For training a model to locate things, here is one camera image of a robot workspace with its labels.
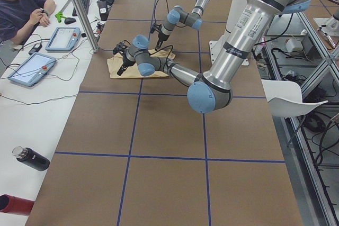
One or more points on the black water bottle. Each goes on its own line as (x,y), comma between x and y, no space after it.
(31,158)

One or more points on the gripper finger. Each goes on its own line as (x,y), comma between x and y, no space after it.
(159,44)
(121,70)

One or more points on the green handled tool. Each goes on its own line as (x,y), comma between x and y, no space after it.
(59,16)

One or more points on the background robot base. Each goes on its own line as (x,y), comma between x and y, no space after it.
(328,28)

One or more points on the near blue teach pendant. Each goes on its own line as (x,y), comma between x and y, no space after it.
(33,69)

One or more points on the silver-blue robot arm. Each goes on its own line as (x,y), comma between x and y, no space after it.
(177,15)
(211,90)

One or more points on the far blue teach pendant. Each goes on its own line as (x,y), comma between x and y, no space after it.
(63,39)

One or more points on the aluminium frame post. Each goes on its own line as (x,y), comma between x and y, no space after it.
(82,15)

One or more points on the blue teach pendant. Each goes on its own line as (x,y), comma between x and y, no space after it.
(63,39)
(33,69)

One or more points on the white plastic chair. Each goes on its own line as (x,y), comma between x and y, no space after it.
(285,99)

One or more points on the black power adapter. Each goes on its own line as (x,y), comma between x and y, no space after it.
(35,48)

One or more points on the red cylinder bottle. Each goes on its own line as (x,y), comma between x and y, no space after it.
(16,205)

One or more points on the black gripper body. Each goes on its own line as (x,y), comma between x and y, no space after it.
(160,38)
(124,65)

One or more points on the black keyboard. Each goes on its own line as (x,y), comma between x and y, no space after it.
(82,3)

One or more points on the seated person in navy shirt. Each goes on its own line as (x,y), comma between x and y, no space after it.
(19,18)

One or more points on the cream long-sleeve printed shirt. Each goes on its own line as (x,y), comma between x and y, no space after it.
(116,62)

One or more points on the black computer mouse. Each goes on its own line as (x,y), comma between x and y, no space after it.
(69,20)

